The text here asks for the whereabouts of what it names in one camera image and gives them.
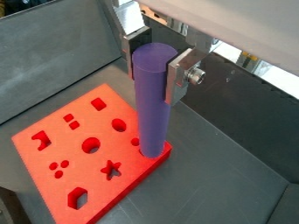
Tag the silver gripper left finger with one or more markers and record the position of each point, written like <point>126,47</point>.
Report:
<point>132,42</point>

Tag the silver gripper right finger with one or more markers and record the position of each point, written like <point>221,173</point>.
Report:
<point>184,72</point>

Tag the purple round cylinder peg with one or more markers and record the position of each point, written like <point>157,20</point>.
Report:
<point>150,60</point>

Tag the red shape-sorter block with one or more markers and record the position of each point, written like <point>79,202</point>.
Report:
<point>82,154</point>

